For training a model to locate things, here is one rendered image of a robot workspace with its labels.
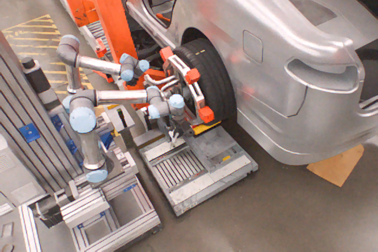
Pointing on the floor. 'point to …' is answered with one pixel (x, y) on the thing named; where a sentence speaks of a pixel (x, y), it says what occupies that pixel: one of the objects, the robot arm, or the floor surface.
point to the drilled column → (127, 138)
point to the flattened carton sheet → (337, 166)
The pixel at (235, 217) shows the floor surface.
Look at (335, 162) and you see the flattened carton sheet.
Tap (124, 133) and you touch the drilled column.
